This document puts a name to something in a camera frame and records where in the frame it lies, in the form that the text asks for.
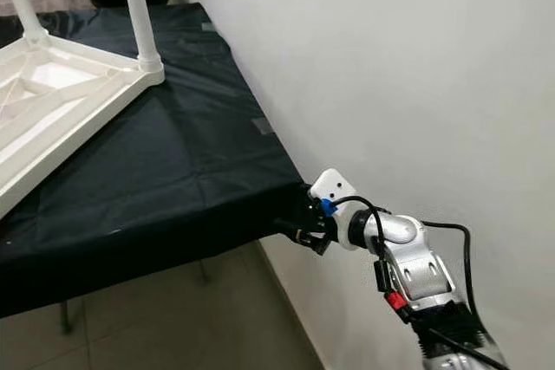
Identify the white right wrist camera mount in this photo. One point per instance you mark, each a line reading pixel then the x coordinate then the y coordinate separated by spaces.
pixel 331 184

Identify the grey tape piece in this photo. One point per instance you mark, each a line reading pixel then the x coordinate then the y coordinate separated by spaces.
pixel 262 125
pixel 208 26

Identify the white plastic table top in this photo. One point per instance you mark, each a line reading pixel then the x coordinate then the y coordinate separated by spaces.
pixel 43 101

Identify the white plastic table leg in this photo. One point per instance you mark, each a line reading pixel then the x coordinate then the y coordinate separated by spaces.
pixel 22 2
pixel 136 6

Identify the black table cloth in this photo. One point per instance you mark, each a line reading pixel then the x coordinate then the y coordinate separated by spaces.
pixel 182 171

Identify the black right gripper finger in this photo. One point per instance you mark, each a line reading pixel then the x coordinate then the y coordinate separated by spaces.
pixel 295 233
pixel 309 195

